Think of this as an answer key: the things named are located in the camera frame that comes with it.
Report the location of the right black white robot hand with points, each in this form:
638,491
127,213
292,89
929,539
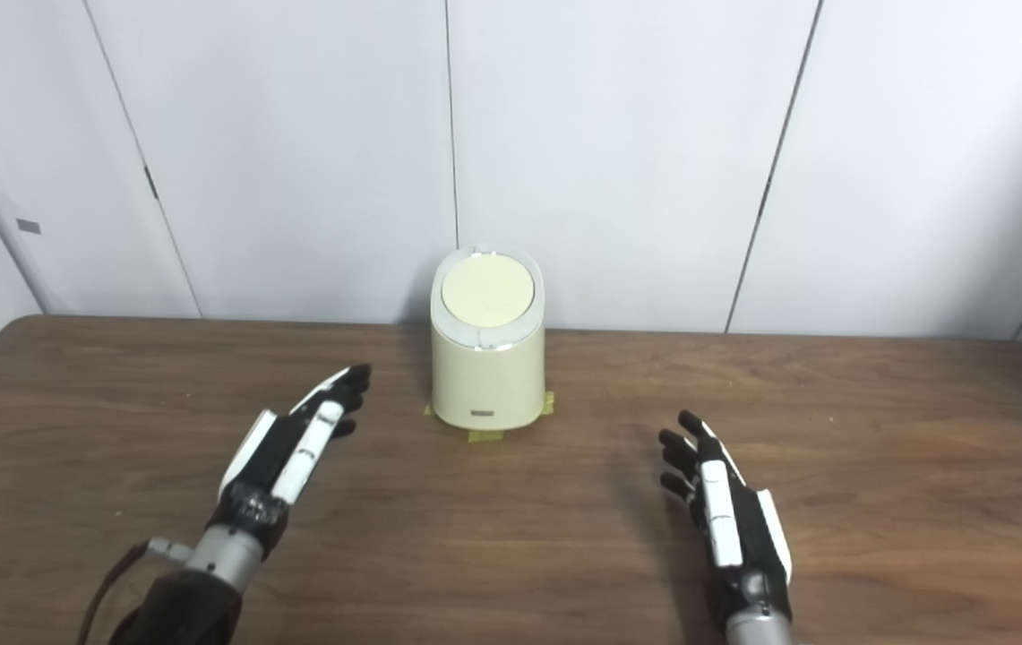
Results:
743,546

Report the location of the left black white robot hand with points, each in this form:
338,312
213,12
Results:
278,457

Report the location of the round cream bin lid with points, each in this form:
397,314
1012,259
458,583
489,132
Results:
487,290

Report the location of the cream-colored bin body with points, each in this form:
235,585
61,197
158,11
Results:
488,381

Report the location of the black wall panel hinge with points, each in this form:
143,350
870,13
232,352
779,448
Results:
150,182

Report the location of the small grey wall label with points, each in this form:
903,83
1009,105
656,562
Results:
29,227

